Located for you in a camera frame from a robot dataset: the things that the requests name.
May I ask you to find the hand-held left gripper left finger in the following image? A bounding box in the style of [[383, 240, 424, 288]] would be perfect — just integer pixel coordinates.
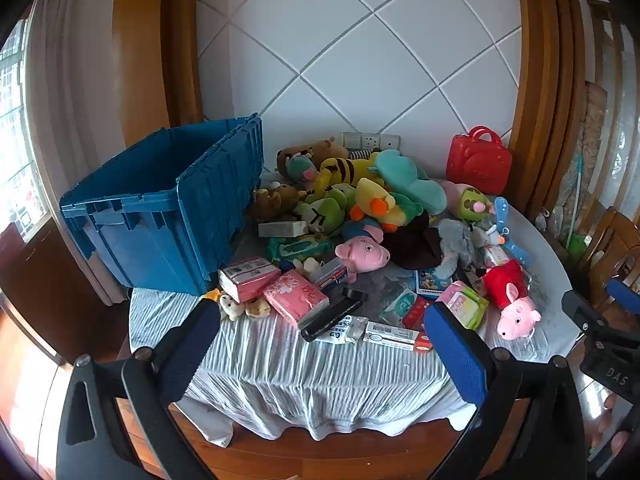
[[55, 298, 223, 480]]

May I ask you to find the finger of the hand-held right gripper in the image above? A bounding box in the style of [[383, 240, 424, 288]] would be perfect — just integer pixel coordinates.
[[561, 289, 640, 347], [606, 279, 640, 317]]

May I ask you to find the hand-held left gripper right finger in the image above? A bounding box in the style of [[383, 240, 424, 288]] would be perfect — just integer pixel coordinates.
[[422, 301, 588, 480]]

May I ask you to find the grey furry plush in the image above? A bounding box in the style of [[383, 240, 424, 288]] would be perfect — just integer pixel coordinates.
[[434, 219, 488, 281]]

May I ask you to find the blue plastic crate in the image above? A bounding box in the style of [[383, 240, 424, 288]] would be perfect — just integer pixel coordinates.
[[59, 114, 265, 297]]

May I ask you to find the pink pig plush blue body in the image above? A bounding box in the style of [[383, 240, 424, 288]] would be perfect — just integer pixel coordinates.
[[334, 220, 392, 285]]

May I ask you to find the green frog plush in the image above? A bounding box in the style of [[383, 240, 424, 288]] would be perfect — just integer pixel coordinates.
[[294, 185, 351, 236]]

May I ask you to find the person's right hand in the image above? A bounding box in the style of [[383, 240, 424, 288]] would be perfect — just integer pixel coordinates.
[[590, 392, 635, 461]]

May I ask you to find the pink green wipes pack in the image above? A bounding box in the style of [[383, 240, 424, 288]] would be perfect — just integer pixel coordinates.
[[435, 280, 490, 331]]

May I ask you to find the small white plush toy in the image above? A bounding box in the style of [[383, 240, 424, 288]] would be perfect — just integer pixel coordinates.
[[218, 294, 246, 322]]

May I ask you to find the wooden chair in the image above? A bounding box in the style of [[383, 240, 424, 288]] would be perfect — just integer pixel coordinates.
[[575, 207, 640, 311]]

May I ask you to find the white red medicine box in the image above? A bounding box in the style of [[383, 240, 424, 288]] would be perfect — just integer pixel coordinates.
[[362, 321, 433, 353]]

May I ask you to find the white green packet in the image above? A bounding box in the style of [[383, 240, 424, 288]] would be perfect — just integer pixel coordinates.
[[380, 287, 431, 330]]

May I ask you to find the pink pig plush red dress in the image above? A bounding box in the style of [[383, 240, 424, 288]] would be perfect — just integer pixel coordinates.
[[482, 259, 542, 342]]

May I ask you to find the blue cartoon box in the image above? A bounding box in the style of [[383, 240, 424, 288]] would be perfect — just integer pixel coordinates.
[[415, 269, 453, 295]]

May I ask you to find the small tan plush toy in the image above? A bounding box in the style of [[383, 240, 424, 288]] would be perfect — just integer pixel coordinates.
[[244, 296, 273, 318]]

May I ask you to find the pink white tissue pack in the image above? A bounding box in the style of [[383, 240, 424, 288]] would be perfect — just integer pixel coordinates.
[[218, 257, 282, 303]]

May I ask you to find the white sachet packet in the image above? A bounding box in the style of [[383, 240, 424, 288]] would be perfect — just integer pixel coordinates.
[[320, 315, 368, 345]]

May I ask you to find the dark brown plush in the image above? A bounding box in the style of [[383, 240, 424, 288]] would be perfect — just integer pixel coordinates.
[[382, 210, 443, 271]]

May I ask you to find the pink floral tissue pack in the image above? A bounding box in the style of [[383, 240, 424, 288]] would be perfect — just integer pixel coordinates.
[[262, 269, 330, 323]]

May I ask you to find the blue toy figure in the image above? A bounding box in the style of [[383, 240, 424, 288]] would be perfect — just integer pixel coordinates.
[[492, 197, 535, 270]]

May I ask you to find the black case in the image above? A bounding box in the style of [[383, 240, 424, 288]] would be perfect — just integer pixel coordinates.
[[299, 287, 368, 342]]

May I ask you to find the white rectangular box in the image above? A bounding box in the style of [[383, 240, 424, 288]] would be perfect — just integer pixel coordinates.
[[258, 220, 308, 239]]

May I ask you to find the green wet wipes pack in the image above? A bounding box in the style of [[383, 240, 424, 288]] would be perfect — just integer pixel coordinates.
[[266, 235, 335, 263]]

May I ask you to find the grey card box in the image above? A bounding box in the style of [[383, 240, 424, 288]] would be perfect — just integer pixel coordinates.
[[309, 259, 348, 288]]

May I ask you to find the pink and green plush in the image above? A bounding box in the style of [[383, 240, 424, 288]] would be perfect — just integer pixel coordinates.
[[442, 181, 493, 222]]

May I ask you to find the dark wooden cabinet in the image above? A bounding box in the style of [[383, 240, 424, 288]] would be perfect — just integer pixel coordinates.
[[0, 220, 126, 361]]

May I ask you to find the small brown bear plush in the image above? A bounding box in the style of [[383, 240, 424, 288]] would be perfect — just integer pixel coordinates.
[[248, 182, 307, 223]]

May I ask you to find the red toy suitcase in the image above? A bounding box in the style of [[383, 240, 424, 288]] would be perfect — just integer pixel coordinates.
[[446, 126, 513, 196]]

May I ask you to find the yellow duck plush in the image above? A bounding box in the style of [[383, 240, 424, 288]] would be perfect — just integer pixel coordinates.
[[349, 177, 412, 233]]

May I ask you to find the small teal pink plush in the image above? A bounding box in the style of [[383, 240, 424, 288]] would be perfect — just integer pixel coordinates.
[[287, 155, 321, 183]]

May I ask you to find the large brown bear plush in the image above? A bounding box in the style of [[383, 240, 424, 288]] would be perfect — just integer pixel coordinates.
[[276, 137, 351, 181]]

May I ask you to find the white curtain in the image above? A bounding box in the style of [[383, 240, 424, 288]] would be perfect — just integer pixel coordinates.
[[25, 0, 131, 306]]

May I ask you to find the window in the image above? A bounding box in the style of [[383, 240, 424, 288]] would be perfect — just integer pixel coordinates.
[[0, 20, 51, 231]]

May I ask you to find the wooden wall pillar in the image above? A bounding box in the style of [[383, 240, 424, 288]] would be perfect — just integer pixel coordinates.
[[112, 0, 203, 148], [507, 0, 588, 216]]

